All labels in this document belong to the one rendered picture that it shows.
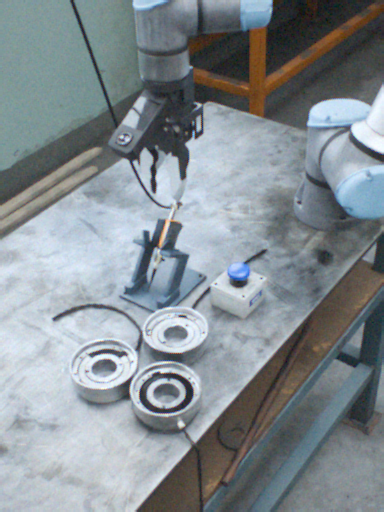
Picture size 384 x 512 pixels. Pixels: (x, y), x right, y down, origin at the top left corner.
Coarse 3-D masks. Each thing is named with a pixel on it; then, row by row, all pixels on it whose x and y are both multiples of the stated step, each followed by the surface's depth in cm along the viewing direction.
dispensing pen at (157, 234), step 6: (174, 204) 126; (180, 204) 127; (174, 210) 127; (162, 222) 126; (174, 222) 128; (156, 228) 126; (162, 228) 126; (156, 234) 126; (156, 240) 126; (156, 252) 128; (156, 258) 128; (162, 258) 128; (156, 264) 128; (150, 282) 129
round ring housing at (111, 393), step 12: (84, 348) 117; (96, 348) 118; (108, 348) 118; (120, 348) 118; (132, 348) 116; (72, 360) 114; (96, 360) 116; (108, 360) 116; (120, 360) 115; (132, 360) 115; (72, 372) 113; (96, 372) 117; (120, 372) 114; (132, 372) 112; (72, 384) 114; (84, 384) 110; (120, 384) 110; (84, 396) 112; (96, 396) 111; (108, 396) 111; (120, 396) 113
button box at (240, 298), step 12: (228, 276) 128; (252, 276) 128; (216, 288) 126; (228, 288) 126; (240, 288) 125; (252, 288) 125; (264, 288) 128; (216, 300) 128; (228, 300) 126; (240, 300) 124; (252, 300) 126; (240, 312) 125
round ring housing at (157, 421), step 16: (144, 368) 112; (160, 368) 114; (176, 368) 114; (160, 384) 112; (176, 384) 111; (192, 384) 111; (176, 400) 109; (192, 400) 109; (144, 416) 107; (160, 416) 105; (176, 416) 106; (192, 416) 108
